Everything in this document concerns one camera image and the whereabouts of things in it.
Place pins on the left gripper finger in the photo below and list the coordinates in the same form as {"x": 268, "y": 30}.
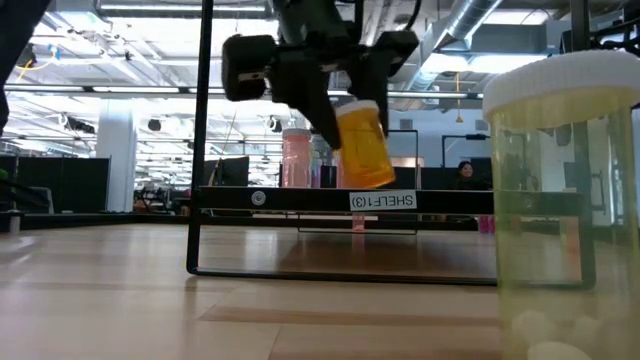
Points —
{"x": 307, "y": 90}
{"x": 370, "y": 80}

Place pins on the large orange medicine bottle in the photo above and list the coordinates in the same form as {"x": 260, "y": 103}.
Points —
{"x": 365, "y": 150}

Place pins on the pink medicine bottle white cap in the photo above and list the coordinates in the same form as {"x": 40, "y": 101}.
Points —
{"x": 296, "y": 160}

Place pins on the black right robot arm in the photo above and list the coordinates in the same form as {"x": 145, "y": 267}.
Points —
{"x": 615, "y": 37}

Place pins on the white shelf label sticker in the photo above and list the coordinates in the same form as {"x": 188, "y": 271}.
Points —
{"x": 382, "y": 201}

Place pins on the clear acrylic tray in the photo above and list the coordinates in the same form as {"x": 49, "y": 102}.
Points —
{"x": 300, "y": 200}

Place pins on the black monitor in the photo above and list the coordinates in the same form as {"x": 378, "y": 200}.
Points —
{"x": 227, "y": 171}

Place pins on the person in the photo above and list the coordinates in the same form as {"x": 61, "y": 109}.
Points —
{"x": 465, "y": 174}

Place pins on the white pillar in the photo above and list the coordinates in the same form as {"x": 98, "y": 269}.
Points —
{"x": 117, "y": 155}

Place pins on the yellow bottle with white pills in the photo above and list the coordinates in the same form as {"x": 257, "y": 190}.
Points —
{"x": 565, "y": 200}

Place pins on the black partition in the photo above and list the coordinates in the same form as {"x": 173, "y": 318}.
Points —
{"x": 65, "y": 185}

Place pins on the small white cylinder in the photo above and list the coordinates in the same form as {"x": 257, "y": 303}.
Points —
{"x": 15, "y": 222}

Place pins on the silver ceiling duct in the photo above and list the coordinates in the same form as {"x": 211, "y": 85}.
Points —
{"x": 460, "y": 20}

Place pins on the black background frame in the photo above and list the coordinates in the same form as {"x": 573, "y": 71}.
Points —
{"x": 465, "y": 136}

